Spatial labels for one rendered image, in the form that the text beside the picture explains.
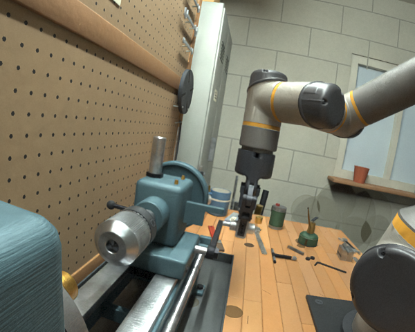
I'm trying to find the window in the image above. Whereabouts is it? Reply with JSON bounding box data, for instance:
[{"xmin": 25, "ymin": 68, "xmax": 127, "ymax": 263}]
[{"xmin": 334, "ymin": 53, "xmax": 415, "ymax": 195}]

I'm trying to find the wooden window sill shelf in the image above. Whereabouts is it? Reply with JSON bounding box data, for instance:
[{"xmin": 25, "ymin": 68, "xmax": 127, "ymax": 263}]
[{"xmin": 327, "ymin": 175, "xmax": 415, "ymax": 202}]

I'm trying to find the teal tailstock handwheel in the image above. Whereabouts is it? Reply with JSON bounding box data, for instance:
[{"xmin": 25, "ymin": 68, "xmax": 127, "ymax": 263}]
[{"xmin": 161, "ymin": 160, "xmax": 209, "ymax": 209}]

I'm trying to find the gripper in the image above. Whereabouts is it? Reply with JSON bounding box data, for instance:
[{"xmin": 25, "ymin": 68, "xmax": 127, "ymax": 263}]
[{"xmin": 234, "ymin": 147, "xmax": 276, "ymax": 239}]

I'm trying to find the black hex key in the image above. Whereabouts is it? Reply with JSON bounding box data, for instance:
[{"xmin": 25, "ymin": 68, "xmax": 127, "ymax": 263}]
[{"xmin": 313, "ymin": 260, "xmax": 348, "ymax": 275}]

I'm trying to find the green oil can brass spout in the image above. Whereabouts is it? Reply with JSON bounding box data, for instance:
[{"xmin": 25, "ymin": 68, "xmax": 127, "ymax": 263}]
[{"xmin": 297, "ymin": 207, "xmax": 320, "ymax": 248}]

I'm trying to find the teal tailstock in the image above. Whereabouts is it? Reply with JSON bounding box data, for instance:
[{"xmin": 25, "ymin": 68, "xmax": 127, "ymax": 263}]
[{"xmin": 135, "ymin": 172, "xmax": 226, "ymax": 279}]

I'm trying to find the grey upright clamp handle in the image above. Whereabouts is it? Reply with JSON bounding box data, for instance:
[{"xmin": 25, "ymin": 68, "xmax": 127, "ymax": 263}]
[{"xmin": 148, "ymin": 136, "xmax": 167, "ymax": 179}]

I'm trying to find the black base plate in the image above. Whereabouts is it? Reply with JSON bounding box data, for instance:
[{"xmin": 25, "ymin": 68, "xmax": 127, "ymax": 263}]
[{"xmin": 305, "ymin": 294, "xmax": 358, "ymax": 332}]

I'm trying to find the silver metal part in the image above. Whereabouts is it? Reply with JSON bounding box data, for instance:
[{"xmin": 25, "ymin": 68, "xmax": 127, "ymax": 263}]
[{"xmin": 222, "ymin": 220, "xmax": 257, "ymax": 232}]

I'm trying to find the wooden block with tools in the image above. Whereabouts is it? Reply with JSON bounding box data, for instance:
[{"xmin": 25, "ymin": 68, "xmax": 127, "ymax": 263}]
[{"xmin": 336, "ymin": 237, "xmax": 360, "ymax": 263}]

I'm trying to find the brown pegboard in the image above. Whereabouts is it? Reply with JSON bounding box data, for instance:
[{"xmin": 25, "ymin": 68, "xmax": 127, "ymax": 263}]
[{"xmin": 0, "ymin": 0, "xmax": 203, "ymax": 274}]

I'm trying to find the dark grey round faceplate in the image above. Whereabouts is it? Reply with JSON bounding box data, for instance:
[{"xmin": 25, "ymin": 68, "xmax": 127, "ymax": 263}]
[{"xmin": 177, "ymin": 68, "xmax": 195, "ymax": 116}]

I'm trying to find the black chuck key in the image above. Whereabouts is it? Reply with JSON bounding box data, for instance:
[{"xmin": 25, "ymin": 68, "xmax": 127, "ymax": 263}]
[{"xmin": 270, "ymin": 248, "xmax": 297, "ymax": 265}]

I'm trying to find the teal lathe body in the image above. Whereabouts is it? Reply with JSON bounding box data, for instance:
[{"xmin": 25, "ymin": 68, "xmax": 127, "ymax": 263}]
[{"xmin": 0, "ymin": 195, "xmax": 234, "ymax": 332}]

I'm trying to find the blue and white mug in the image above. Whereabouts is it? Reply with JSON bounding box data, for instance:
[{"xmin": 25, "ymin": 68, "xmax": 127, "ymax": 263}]
[{"xmin": 207, "ymin": 187, "xmax": 233, "ymax": 217}]

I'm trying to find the green tin can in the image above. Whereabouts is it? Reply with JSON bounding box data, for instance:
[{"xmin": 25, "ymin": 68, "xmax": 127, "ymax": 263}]
[{"xmin": 268, "ymin": 203, "xmax": 288, "ymax": 230}]

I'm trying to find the steel ruler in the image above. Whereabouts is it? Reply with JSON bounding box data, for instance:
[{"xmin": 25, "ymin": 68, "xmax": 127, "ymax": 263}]
[{"xmin": 253, "ymin": 225, "xmax": 268, "ymax": 256}]

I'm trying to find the black bed clamp lever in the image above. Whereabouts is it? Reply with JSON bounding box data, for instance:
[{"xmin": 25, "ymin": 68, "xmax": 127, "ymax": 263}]
[{"xmin": 205, "ymin": 219, "xmax": 225, "ymax": 260}]

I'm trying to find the silver drill chuck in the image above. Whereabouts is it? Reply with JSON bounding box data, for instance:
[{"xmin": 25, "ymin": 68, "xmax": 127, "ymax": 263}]
[{"xmin": 94, "ymin": 206, "xmax": 157, "ymax": 268}]

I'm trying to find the white tall cabinet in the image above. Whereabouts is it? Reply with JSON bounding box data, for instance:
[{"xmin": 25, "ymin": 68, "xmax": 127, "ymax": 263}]
[{"xmin": 178, "ymin": 1, "xmax": 233, "ymax": 184}]

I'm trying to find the orange cup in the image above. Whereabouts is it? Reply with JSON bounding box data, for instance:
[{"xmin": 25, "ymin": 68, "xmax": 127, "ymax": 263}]
[{"xmin": 353, "ymin": 165, "xmax": 371, "ymax": 184}]

